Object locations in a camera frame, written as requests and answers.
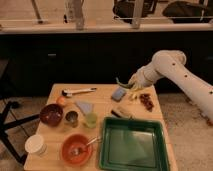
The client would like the dark brown toy eggplant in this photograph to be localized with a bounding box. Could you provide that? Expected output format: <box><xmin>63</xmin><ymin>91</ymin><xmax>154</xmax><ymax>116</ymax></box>
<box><xmin>111</xmin><ymin>108</ymin><xmax>132</xmax><ymax>118</ymax></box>

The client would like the dark object on ledge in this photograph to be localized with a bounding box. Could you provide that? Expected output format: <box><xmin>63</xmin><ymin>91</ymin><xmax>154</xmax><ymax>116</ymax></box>
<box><xmin>162</xmin><ymin>0</ymin><xmax>213</xmax><ymax>23</ymax></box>

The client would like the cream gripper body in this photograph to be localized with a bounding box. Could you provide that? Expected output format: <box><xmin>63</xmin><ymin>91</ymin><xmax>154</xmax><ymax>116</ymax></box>
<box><xmin>128</xmin><ymin>74</ymin><xmax>142</xmax><ymax>91</ymax></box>

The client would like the grey triangular cloth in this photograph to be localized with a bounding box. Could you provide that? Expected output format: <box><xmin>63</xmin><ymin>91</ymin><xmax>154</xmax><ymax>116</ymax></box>
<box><xmin>75</xmin><ymin>101</ymin><xmax>94</xmax><ymax>115</ymax></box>

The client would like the dark purple bowl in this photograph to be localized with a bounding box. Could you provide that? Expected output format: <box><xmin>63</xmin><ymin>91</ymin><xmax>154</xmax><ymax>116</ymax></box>
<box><xmin>39</xmin><ymin>103</ymin><xmax>63</xmax><ymax>127</ymax></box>

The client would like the metal spoon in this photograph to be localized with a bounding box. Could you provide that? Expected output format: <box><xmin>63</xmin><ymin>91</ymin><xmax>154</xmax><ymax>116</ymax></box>
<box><xmin>71</xmin><ymin>137</ymin><xmax>101</xmax><ymax>156</ymax></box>

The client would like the light green cup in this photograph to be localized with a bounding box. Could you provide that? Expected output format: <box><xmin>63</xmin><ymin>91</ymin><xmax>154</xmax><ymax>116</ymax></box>
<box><xmin>84</xmin><ymin>113</ymin><xmax>97</xmax><ymax>128</ymax></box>

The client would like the orange fruit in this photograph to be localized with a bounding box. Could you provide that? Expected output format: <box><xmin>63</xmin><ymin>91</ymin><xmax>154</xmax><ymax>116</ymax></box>
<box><xmin>56</xmin><ymin>96</ymin><xmax>67</xmax><ymax>107</ymax></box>

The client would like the white cup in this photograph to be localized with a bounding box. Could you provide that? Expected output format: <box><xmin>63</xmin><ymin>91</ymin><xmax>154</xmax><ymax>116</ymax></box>
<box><xmin>25</xmin><ymin>134</ymin><xmax>47</xmax><ymax>155</ymax></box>

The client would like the red grapes bunch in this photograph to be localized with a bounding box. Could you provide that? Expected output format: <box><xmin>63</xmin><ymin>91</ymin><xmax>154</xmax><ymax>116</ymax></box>
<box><xmin>139</xmin><ymin>93</ymin><xmax>154</xmax><ymax>111</ymax></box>

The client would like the blue sponge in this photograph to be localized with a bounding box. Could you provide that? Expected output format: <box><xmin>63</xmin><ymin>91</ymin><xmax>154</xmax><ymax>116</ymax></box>
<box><xmin>111</xmin><ymin>87</ymin><xmax>126</xmax><ymax>102</ymax></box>

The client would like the black office chair base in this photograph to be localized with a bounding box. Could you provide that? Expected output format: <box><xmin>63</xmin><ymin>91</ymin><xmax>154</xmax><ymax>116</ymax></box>
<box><xmin>0</xmin><ymin>101</ymin><xmax>39</xmax><ymax>164</ymax></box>

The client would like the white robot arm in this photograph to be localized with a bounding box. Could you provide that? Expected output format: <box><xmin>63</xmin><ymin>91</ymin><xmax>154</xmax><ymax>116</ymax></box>
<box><xmin>129</xmin><ymin>50</ymin><xmax>213</xmax><ymax>122</ymax></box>

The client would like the black bag on ledge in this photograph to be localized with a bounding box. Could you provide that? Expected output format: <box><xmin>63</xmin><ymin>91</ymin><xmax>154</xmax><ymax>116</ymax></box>
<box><xmin>112</xmin><ymin>0</ymin><xmax>157</xmax><ymax>23</ymax></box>

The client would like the orange bowl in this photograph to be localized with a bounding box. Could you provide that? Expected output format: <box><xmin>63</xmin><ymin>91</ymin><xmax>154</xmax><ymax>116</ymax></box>
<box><xmin>60</xmin><ymin>134</ymin><xmax>93</xmax><ymax>167</ymax></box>

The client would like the green plastic tray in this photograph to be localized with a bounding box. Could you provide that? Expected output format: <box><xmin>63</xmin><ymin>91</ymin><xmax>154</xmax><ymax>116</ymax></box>
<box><xmin>99</xmin><ymin>117</ymin><xmax>170</xmax><ymax>171</ymax></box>

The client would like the small metal cup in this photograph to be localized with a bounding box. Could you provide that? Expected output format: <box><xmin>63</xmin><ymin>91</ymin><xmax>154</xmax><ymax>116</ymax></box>
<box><xmin>65</xmin><ymin>111</ymin><xmax>78</xmax><ymax>128</ymax></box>

